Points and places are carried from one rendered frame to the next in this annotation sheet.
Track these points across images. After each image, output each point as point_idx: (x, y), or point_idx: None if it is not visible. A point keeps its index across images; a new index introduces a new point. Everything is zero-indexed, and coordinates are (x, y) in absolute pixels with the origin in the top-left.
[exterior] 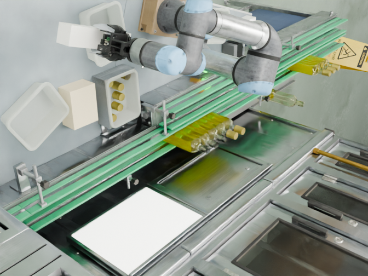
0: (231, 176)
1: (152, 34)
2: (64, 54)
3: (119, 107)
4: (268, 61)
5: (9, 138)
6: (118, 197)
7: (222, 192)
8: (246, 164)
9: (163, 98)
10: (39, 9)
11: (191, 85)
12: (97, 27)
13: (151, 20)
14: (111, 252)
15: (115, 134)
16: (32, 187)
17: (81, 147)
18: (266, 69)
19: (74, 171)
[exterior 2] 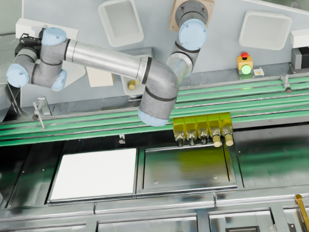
0: (194, 176)
1: (170, 29)
2: (91, 30)
3: (137, 80)
4: (149, 97)
5: None
6: (121, 145)
7: (169, 184)
8: (219, 173)
9: (180, 84)
10: None
11: (218, 81)
12: (31, 28)
13: (171, 17)
14: (62, 180)
15: (135, 99)
16: (52, 114)
17: (106, 99)
18: (148, 104)
19: (83, 114)
